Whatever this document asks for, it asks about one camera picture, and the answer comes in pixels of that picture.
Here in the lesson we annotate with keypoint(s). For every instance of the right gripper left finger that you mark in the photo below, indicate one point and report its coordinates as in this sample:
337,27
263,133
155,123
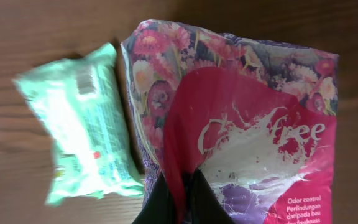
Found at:
160,207

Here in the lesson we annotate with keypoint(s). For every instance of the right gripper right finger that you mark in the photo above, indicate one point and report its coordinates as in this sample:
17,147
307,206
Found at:
202,202

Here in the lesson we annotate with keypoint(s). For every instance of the red purple pad pack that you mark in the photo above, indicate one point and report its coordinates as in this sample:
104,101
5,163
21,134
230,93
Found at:
256,117

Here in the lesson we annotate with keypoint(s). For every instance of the mint green wipes pack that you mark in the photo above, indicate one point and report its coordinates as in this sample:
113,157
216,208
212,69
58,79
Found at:
79,104

